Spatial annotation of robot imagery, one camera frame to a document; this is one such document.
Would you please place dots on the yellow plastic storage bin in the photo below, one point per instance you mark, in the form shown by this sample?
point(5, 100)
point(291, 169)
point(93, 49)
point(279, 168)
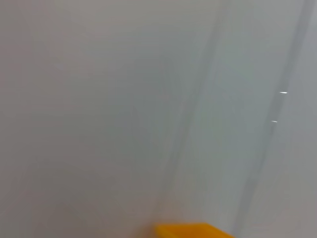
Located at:
point(188, 231)

